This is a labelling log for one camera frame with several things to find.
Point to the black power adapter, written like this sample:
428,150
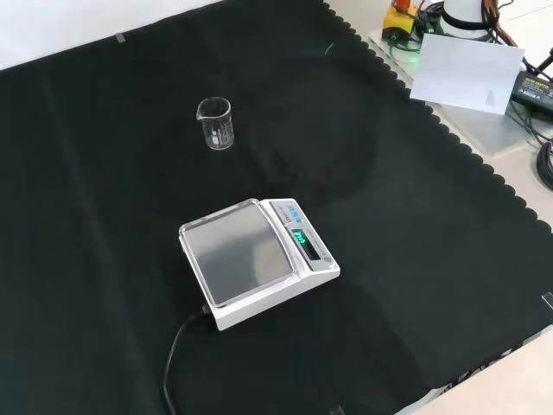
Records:
535,91

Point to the black bench cloth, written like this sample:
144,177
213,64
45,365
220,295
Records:
173,207

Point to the clear glass beaker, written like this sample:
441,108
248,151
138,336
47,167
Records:
217,125

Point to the pale white board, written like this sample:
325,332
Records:
466,80

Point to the yellow stop button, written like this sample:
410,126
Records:
398,17

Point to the grey metal base plate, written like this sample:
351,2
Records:
488,127

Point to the grey tape strip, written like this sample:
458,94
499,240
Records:
120,38

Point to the white electronic balance steel pan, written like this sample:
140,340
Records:
255,255

